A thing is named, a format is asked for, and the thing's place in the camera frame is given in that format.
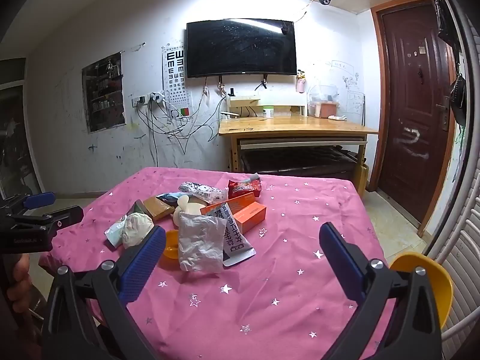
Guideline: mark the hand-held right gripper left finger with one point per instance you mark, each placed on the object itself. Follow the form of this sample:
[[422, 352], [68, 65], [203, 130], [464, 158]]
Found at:
[[144, 262]]

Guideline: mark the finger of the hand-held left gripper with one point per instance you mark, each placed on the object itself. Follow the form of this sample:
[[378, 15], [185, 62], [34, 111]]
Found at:
[[67, 213], [39, 198]]

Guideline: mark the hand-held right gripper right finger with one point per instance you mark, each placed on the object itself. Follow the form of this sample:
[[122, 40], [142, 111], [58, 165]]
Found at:
[[339, 262]]

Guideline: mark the orange plastic cup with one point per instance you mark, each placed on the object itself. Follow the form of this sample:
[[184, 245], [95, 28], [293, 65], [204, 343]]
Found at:
[[170, 245]]

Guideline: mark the white paper ball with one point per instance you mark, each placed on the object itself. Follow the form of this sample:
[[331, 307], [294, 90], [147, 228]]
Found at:
[[137, 228]]

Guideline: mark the brown box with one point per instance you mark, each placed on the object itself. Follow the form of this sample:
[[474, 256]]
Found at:
[[159, 208]]

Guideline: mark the clear plastic bag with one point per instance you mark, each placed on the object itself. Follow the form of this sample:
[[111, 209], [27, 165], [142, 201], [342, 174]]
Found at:
[[198, 243]]

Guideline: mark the blue and white wrapper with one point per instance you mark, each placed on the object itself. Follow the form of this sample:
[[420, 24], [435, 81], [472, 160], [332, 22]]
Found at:
[[168, 197]]

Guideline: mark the cream mouse-shaped plush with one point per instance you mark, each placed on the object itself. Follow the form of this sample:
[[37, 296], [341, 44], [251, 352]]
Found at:
[[189, 206]]

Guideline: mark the black and white patterned wrapper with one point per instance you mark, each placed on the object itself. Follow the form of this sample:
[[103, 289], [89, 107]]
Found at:
[[202, 192]]

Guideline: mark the white sachet with black print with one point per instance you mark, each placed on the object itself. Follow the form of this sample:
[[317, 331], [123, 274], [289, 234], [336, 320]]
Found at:
[[234, 238]]

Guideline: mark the yellow plastic bin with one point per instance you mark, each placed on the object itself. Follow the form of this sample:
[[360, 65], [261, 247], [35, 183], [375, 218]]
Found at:
[[431, 288]]

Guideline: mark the orange cardboard box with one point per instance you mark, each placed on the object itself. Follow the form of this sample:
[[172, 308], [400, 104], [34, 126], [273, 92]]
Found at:
[[251, 217]]

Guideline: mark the red candy packet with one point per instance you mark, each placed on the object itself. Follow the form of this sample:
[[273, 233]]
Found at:
[[243, 189]]

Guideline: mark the grey plastic funnel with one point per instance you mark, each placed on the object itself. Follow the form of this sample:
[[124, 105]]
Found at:
[[252, 177]]

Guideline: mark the person's left hand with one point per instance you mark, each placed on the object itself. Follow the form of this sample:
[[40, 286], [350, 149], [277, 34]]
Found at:
[[18, 272]]

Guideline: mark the pink star-print tablecloth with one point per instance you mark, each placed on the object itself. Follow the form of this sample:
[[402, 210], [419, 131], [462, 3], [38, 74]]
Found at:
[[281, 270]]

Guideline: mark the black leather bench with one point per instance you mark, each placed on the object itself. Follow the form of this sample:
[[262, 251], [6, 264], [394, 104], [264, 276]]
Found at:
[[300, 161]]

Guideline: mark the white radiator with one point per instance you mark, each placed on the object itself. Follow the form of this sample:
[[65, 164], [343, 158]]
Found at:
[[465, 270]]

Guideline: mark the wooden desk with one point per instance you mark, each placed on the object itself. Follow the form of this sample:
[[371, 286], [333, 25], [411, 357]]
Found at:
[[292, 125]]

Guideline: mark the small white object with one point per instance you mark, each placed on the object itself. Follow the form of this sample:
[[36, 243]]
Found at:
[[336, 117]]

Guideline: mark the clear plastic container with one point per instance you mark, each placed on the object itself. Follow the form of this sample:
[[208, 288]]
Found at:
[[323, 107]]

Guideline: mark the white jar with green label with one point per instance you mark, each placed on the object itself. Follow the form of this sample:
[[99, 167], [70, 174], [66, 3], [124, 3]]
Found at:
[[268, 112]]

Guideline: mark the eye chart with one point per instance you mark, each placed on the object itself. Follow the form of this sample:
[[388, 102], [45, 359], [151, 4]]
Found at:
[[177, 82]]

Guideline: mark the white power strip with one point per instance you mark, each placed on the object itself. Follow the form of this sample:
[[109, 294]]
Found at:
[[230, 114]]

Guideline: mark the dark brown door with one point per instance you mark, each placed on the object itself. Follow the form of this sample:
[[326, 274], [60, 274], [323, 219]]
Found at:
[[408, 101]]

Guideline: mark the white desk shelf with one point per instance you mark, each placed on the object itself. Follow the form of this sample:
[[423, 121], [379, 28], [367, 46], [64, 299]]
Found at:
[[243, 101]]

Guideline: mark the black hanging bag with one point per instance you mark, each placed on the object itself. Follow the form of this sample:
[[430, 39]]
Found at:
[[458, 99]]

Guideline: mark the dark wall poster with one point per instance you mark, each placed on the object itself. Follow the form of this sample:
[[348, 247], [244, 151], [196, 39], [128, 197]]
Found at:
[[103, 93]]

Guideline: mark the wall socket with plugs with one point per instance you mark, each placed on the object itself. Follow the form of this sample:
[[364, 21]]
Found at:
[[150, 99]]

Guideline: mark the pink wall cup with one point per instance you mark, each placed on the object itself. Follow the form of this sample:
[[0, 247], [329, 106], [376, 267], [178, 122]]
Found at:
[[300, 84]]

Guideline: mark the black wall television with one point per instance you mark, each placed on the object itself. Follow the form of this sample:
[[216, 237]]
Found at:
[[242, 47]]

